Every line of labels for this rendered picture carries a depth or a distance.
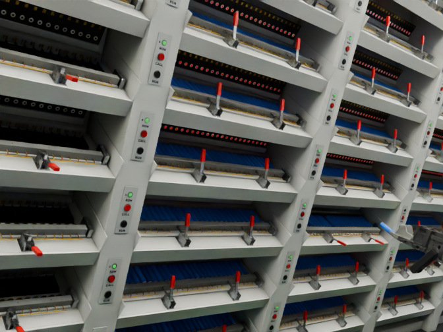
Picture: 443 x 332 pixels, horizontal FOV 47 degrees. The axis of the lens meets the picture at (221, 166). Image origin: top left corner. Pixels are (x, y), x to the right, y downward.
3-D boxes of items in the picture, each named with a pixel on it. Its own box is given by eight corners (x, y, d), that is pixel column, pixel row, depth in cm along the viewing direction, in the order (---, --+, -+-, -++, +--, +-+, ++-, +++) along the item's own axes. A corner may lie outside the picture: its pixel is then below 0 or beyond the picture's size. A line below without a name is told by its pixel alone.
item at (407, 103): (420, 123, 214) (442, 95, 209) (337, 97, 173) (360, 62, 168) (387, 97, 227) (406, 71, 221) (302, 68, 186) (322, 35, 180)
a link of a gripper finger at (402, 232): (393, 219, 186) (417, 229, 180) (388, 234, 187) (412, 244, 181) (390, 219, 184) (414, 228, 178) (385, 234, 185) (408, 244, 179)
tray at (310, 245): (382, 250, 222) (395, 234, 218) (295, 255, 181) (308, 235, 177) (353, 219, 234) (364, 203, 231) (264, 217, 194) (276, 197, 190)
